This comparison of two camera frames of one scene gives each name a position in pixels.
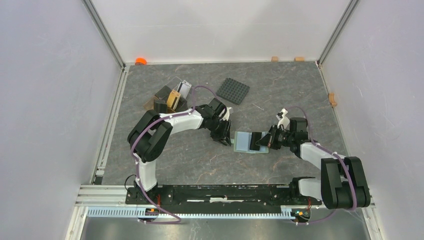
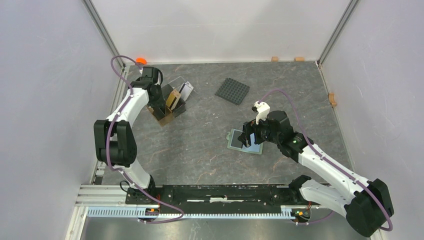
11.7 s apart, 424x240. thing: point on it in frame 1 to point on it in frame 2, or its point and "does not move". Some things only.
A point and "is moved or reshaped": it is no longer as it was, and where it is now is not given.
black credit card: [255, 137] is moved or reshaped
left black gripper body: [220, 128] to [158, 100]
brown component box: [173, 99] does not move
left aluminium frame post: [103, 31] does not move
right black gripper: [269, 139] to [251, 127]
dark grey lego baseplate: [233, 90] does not move
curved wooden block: [331, 99] does not move
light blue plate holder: [242, 142] does not move
